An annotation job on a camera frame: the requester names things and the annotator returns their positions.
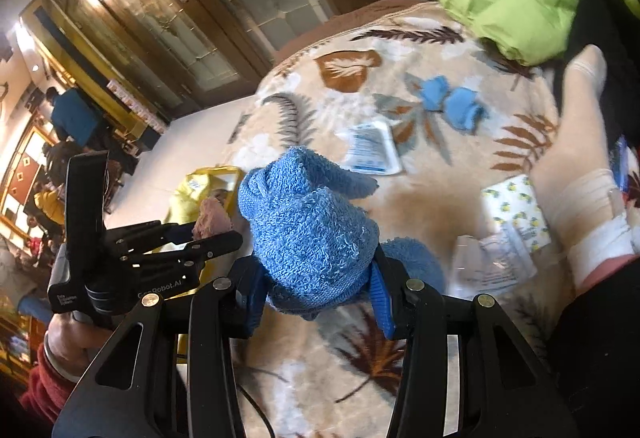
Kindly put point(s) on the small blue sock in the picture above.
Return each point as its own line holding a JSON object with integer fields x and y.
{"x": 434, "y": 95}
{"x": 465, "y": 110}

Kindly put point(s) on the yellow-edged white foam box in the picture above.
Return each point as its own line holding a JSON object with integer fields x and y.
{"x": 200, "y": 188}

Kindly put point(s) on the black cloth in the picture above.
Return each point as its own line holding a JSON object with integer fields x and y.
{"x": 615, "y": 28}

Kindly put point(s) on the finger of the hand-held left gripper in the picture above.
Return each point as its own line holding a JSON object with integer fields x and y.
{"x": 200, "y": 250}
{"x": 150, "y": 233}

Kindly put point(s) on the lemon print packet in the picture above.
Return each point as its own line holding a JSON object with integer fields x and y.
{"x": 515, "y": 208}

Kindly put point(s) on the blue terry sock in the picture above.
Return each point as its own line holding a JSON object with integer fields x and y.
{"x": 310, "y": 228}

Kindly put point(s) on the person's foot in white sock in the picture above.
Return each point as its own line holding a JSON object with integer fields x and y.
{"x": 575, "y": 158}

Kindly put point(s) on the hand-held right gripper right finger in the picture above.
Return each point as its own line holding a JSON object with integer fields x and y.
{"x": 382, "y": 303}

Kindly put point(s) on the person's left hand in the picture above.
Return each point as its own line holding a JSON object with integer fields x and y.
{"x": 70, "y": 343}

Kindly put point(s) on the stack of white boxes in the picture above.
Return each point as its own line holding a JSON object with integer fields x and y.
{"x": 135, "y": 103}

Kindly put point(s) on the person's left forearm red sleeve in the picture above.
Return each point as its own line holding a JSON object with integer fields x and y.
{"x": 45, "y": 388}

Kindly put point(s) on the white packet blue print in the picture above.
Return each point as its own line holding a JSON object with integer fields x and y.
{"x": 370, "y": 148}

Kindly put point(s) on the pink fluffy cloth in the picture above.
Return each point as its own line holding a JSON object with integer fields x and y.
{"x": 212, "y": 218}

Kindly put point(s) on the leaf printed blanket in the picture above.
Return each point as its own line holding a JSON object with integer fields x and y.
{"x": 450, "y": 178}

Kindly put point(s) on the clear plastic packet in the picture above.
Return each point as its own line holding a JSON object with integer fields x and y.
{"x": 490, "y": 263}

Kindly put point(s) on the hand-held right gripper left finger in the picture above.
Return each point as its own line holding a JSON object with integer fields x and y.
{"x": 252, "y": 303}

